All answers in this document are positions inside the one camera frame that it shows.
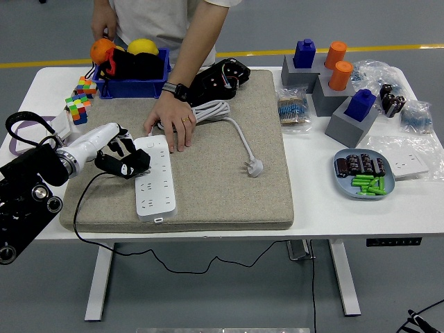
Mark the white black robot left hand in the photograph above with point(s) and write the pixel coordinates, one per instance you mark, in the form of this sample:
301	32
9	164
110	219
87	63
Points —
92	142

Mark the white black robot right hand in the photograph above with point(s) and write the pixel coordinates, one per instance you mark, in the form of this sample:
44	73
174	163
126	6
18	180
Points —
419	320

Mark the person's left hand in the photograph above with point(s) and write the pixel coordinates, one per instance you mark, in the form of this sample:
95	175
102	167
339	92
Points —
173	114

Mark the person's right hand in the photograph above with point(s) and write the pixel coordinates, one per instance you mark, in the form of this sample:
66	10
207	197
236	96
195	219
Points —
104	22

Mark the person's left forearm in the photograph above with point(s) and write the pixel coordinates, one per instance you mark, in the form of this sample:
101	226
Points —
196	45

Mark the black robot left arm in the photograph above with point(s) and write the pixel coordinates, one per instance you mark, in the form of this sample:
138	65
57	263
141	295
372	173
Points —
24	194

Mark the person's right forearm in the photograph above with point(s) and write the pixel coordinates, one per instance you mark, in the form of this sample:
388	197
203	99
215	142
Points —
102	6

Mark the black wristwatch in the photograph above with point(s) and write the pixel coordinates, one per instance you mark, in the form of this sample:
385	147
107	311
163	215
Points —
178	91

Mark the orange fruit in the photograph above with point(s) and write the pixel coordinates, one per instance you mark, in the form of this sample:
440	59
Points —
101	52

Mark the colourful puzzle cube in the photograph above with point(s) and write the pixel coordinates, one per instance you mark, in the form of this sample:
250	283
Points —
86	86
78	107

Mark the yellow lemon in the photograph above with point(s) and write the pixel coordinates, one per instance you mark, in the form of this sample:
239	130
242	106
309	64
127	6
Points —
142	46

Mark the person's torso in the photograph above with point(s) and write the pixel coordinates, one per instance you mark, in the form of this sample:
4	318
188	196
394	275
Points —
152	21

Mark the blue plastic bin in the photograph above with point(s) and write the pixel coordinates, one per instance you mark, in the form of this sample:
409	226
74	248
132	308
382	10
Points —
132	88

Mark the black pouch with red trim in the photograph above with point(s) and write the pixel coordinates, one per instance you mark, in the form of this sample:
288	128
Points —
138	67

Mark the purple tray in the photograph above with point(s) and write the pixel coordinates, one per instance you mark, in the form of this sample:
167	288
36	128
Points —
12	147

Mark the black table control panel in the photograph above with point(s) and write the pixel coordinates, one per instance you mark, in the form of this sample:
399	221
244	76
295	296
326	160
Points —
393	241

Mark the white table leg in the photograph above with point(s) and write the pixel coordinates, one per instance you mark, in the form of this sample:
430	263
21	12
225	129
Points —
345	277
98	281

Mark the beige fabric mat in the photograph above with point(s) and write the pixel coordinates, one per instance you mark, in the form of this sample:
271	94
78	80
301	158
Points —
215	194

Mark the clear bag of resistors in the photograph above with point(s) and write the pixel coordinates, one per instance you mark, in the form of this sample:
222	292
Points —
292	110
416	117

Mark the grey block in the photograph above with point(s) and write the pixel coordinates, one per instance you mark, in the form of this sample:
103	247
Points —
295	78
347	132
327	100

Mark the blue square peg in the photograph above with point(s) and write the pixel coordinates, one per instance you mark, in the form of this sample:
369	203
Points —
304	55
360	105

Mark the grey-blue plate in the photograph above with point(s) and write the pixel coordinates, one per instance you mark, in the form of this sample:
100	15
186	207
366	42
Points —
347	189

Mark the orange cylinder peg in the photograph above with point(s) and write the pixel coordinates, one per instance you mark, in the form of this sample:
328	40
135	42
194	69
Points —
335	53
340	76

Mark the clear bag holding socket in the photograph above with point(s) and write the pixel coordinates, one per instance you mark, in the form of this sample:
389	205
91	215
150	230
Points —
381	145

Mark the large clear plastic bag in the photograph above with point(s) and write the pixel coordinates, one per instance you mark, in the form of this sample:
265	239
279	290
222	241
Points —
373	74

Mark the large black capacitor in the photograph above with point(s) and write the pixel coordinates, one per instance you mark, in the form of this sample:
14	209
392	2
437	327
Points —
385	91
400	102
390	105

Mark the silver metal bracket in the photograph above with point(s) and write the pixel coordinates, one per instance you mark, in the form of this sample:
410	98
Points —
298	250

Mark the white wall socket panel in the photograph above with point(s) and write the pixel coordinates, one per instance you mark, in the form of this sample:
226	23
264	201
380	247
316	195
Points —
407	164

